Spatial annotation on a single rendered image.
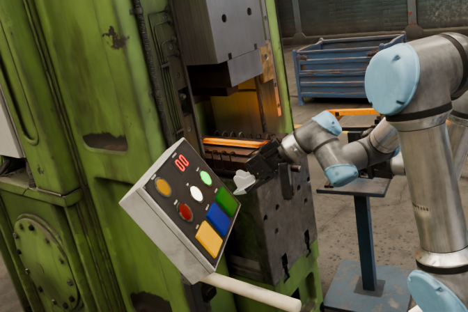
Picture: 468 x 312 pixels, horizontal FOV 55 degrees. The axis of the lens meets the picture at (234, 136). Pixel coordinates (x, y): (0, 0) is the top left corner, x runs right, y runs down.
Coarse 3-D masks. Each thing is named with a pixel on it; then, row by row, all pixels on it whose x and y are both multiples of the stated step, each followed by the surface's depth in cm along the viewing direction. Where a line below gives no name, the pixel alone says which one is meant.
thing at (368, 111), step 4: (368, 108) 213; (372, 108) 212; (332, 112) 219; (340, 112) 217; (344, 112) 216; (348, 112) 215; (352, 112) 214; (356, 112) 214; (360, 112) 213; (364, 112) 212; (368, 112) 211; (372, 112) 210; (376, 112) 209
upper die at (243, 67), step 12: (228, 60) 156; (240, 60) 161; (252, 60) 166; (192, 72) 167; (204, 72) 163; (216, 72) 160; (228, 72) 156; (240, 72) 161; (252, 72) 167; (192, 84) 169; (204, 84) 165; (216, 84) 162; (228, 84) 158
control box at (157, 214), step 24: (168, 168) 120; (192, 168) 130; (144, 192) 106; (216, 192) 132; (144, 216) 108; (168, 216) 108; (192, 216) 115; (168, 240) 109; (192, 240) 110; (192, 264) 110; (216, 264) 112
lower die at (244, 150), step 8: (208, 136) 200; (216, 136) 198; (224, 136) 196; (208, 144) 190; (216, 144) 187; (224, 144) 184; (216, 152) 181; (224, 152) 179; (240, 152) 176; (248, 152) 174; (256, 152) 173; (208, 160) 179; (216, 160) 176; (224, 160) 173; (232, 160) 172; (240, 160) 170; (216, 168) 178; (240, 168) 170
